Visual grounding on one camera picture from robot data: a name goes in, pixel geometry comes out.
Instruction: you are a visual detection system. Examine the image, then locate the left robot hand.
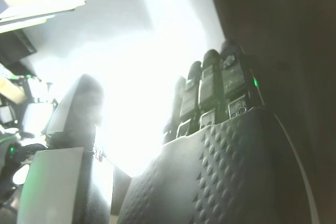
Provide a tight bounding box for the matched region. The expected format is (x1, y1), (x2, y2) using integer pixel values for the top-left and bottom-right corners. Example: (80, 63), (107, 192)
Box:
(17, 39), (320, 224)

